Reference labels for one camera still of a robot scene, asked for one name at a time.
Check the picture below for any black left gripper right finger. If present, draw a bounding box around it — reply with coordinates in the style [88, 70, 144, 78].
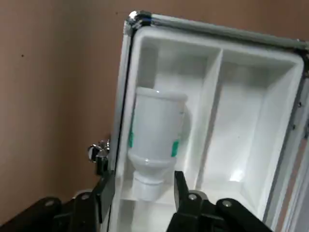
[166, 170, 273, 232]

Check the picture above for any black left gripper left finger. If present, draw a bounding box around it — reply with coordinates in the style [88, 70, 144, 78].
[0, 169, 114, 232]

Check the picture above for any white hydrogen peroxide bottle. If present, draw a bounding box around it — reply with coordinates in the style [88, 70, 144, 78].
[127, 87, 188, 201]

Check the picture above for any silver aluminium medical case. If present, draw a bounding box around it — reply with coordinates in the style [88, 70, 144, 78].
[85, 9, 309, 232]

